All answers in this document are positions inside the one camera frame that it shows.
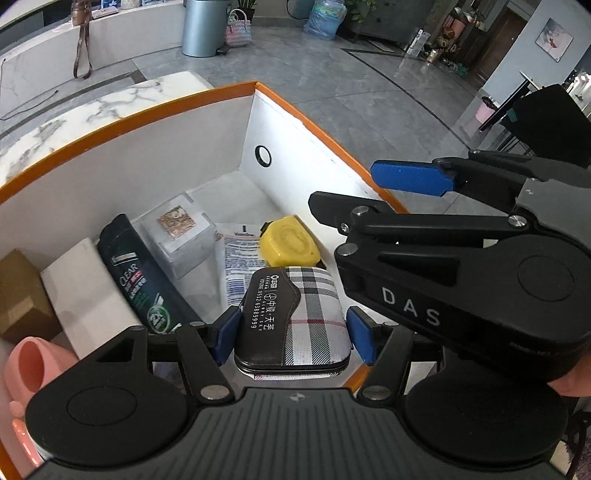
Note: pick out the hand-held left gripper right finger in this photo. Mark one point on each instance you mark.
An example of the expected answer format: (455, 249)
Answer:
(362, 334)

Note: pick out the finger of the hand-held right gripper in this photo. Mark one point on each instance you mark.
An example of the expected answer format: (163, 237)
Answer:
(369, 230)
(411, 177)

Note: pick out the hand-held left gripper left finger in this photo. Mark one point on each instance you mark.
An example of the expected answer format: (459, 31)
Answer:
(228, 332)

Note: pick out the plaid zip case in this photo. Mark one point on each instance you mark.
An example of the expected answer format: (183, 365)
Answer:
(314, 314)

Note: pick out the printed paper packet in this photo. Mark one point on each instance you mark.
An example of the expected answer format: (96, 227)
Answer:
(235, 263)

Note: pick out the clear square picture box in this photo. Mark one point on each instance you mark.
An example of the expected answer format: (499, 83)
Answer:
(184, 244)

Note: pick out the dark shampoo bottle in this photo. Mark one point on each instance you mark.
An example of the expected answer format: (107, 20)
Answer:
(134, 277)

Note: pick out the white rectangular box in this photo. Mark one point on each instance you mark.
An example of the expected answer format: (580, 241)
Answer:
(83, 295)

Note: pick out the orange cardboard box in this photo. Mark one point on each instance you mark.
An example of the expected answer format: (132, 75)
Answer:
(138, 152)

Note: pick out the pink plastic container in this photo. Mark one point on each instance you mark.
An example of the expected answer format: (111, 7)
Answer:
(27, 369)
(23, 438)

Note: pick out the brown cardboard box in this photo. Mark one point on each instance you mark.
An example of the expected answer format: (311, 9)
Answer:
(23, 295)

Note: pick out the person's right hand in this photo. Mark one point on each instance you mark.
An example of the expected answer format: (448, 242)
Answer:
(577, 381)

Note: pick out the small pink bin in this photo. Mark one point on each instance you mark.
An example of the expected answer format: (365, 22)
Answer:
(485, 115)

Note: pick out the black chair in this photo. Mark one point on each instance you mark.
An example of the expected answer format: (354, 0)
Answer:
(549, 120)

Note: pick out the dark grey cabinet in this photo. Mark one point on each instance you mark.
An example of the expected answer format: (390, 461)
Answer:
(397, 21)

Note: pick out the brown wooden door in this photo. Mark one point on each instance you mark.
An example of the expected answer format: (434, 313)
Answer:
(498, 46)

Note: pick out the hanging vine plant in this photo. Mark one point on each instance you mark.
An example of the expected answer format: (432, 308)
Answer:
(362, 9)

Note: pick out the blue water jug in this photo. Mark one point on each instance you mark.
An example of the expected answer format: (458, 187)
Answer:
(325, 21)

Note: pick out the woven basket bag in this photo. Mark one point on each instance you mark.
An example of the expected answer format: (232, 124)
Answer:
(238, 30)

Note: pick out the tall leaf potted plant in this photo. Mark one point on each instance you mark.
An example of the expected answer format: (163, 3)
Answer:
(249, 7)

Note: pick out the grey trash can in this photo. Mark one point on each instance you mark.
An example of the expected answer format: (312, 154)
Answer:
(205, 27)

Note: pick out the white marble console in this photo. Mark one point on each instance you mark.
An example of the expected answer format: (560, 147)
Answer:
(46, 50)

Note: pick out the framed wall picture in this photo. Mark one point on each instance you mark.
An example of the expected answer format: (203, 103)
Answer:
(555, 39)

